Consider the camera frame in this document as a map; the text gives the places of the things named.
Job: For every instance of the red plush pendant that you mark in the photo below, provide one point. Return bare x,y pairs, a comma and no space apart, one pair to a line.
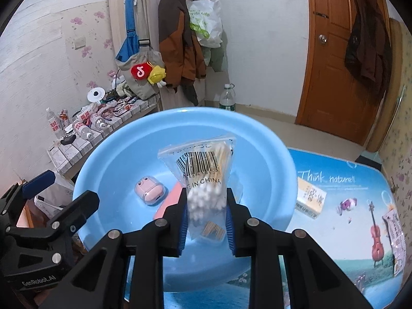
140,71

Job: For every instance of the crumpled white plastic bag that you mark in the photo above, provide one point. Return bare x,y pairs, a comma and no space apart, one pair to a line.
51,199

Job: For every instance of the yellow plush pendant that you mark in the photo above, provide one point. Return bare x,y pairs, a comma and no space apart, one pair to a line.
156,74

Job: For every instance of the white plush toy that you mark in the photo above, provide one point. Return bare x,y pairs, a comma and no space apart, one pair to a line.
120,85

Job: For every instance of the dark brown jacket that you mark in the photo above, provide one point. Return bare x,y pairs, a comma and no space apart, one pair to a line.
367,48

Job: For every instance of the white tiled bench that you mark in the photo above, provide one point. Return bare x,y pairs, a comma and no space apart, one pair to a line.
74,154

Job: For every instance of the light blue plastic basin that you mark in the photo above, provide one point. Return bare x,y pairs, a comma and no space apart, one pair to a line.
128,154

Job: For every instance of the small red label water bottle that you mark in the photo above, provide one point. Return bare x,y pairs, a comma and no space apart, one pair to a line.
54,124
83,131

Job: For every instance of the pile of red white packets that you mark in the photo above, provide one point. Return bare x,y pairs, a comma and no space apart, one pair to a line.
109,111

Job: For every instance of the brown orange jacket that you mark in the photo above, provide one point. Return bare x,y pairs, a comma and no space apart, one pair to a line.
173,38

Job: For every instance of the white green plastic bag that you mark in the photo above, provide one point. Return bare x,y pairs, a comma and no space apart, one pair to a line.
204,22

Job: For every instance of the white wall socket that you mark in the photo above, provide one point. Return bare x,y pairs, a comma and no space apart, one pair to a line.
79,42

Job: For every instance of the pink earphone case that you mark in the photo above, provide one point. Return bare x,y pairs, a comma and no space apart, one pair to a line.
149,191

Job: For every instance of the white round device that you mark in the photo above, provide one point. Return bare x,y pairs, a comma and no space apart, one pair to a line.
95,95

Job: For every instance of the brown wooden door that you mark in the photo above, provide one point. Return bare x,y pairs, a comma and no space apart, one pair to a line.
328,87

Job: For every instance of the blue scenery print desktop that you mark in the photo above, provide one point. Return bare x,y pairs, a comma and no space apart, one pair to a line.
338,264

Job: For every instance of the small white yellow box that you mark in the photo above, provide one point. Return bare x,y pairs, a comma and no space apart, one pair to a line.
310,198

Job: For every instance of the purple white duck print packet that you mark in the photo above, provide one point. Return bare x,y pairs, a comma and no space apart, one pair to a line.
396,238

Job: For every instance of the small purple white toy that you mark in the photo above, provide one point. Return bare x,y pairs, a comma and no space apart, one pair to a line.
347,204

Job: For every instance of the pink plastic container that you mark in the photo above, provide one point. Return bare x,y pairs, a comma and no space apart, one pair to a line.
167,204

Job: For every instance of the blue bag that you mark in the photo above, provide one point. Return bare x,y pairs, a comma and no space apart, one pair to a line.
128,38

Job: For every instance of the light wooden wardrobe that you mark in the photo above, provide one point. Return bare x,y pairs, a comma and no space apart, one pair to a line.
148,6

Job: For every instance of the clear cotton swab bag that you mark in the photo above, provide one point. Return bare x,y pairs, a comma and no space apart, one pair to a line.
204,196

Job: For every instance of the silver door knob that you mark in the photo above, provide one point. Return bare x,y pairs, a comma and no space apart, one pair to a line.
323,38

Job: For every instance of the grey canvas bag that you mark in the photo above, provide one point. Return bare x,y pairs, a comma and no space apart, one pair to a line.
141,85

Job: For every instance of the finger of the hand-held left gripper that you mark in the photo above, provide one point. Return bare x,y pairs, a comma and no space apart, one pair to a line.
77,209
38,182

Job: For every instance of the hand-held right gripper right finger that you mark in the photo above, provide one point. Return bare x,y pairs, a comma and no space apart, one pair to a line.
230,235

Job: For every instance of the small black device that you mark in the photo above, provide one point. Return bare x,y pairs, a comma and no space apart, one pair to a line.
67,141

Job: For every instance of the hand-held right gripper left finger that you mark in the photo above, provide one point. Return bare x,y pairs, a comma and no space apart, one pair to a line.
183,231

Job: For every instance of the large clear water bottle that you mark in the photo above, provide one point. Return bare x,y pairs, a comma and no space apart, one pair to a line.
228,101

